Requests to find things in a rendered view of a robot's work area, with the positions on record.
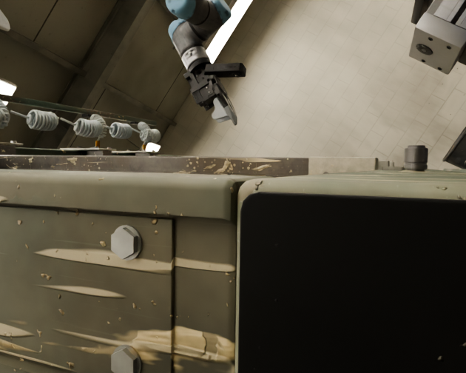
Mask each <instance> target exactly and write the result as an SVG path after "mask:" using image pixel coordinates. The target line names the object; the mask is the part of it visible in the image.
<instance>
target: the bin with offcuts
mask: <svg viewBox="0 0 466 373"><path fill-rule="evenodd" d="M442 161H443V162H445V161H446V162H448V163H449V164H452V165H454V166H456V167H458V168H461V169H466V166H465V161H466V127H465V128H464V129H463V130H462V132H461V133H460V135H459V137H458V138H457V139H456V140H455V142H454V143H453V145H452V147H451V148H450V149H449V151H448V153H447V154H446V155H445V157H444V158H443V159H442Z"/></svg>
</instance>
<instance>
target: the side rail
mask: <svg viewBox="0 0 466 373"><path fill-rule="evenodd" d="M257 178H273V177H271V176H261V175H204V174H176V173H148V172H91V171H63V170H34V169H0V373H234V371H235V324H236V278H237V195H238V192H239V188H240V187H241V186H242V185H243V184H244V183H245V182H246V181H249V180H252V179H257Z"/></svg>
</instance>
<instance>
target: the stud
mask: <svg viewBox="0 0 466 373"><path fill-rule="evenodd" d="M404 162H405V164H404V169H406V170H411V171H425V169H427V168H428V165H427V162H428V148H425V145H408V148H405V151H404Z"/></svg>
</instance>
